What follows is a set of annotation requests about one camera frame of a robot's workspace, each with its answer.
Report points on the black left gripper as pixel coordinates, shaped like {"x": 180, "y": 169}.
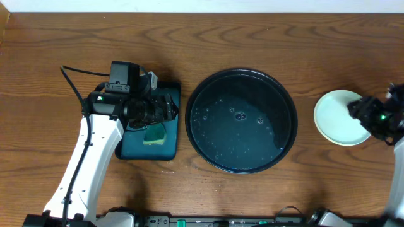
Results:
{"x": 168, "y": 108}

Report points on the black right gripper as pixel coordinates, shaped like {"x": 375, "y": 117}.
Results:
{"x": 364, "y": 110}

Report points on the green yellow sponge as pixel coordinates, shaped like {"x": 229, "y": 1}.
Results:
{"x": 155, "y": 134}

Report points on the light blue plate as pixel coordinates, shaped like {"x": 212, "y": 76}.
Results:
{"x": 333, "y": 121}

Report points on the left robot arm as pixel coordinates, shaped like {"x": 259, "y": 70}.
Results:
{"x": 75, "y": 201}

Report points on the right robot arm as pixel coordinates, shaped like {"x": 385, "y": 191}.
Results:
{"x": 393, "y": 212}

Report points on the black rectangular water tray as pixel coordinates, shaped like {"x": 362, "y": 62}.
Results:
{"x": 132, "y": 148}

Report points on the round black tray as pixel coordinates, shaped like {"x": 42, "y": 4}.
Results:
{"x": 241, "y": 121}

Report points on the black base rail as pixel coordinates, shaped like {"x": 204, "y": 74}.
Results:
{"x": 221, "y": 221}

